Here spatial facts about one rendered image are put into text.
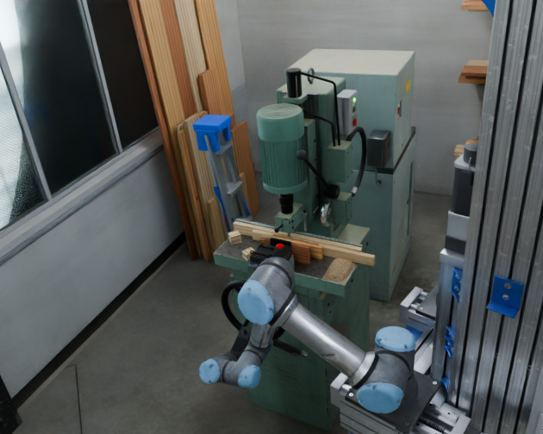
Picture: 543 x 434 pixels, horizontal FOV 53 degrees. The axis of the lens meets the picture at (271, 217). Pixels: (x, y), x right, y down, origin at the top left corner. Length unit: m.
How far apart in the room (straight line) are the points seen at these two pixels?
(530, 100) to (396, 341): 0.76
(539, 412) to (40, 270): 2.36
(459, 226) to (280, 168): 0.74
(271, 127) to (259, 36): 2.64
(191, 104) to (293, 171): 1.82
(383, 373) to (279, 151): 0.89
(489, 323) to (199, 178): 2.35
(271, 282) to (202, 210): 2.21
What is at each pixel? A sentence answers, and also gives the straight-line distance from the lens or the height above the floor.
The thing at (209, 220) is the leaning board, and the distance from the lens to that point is 3.71.
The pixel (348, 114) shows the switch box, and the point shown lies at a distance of 2.23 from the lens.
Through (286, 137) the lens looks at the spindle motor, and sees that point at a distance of 1.98.
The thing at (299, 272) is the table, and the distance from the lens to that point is 2.15.
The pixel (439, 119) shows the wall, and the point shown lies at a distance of 4.33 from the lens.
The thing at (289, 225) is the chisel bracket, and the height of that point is 1.04.
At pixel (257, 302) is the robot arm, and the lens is 1.49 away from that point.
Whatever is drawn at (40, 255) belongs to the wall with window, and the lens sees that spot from 3.04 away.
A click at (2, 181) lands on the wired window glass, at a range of 2.91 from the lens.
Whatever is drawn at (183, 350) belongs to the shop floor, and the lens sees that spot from 3.23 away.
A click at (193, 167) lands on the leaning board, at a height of 0.73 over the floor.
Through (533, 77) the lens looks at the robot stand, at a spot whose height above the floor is 1.81.
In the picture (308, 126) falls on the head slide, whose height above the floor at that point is 1.42.
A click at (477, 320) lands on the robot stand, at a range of 1.67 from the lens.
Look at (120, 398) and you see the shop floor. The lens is 3.08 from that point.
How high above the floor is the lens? 2.18
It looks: 30 degrees down
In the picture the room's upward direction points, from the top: 5 degrees counter-clockwise
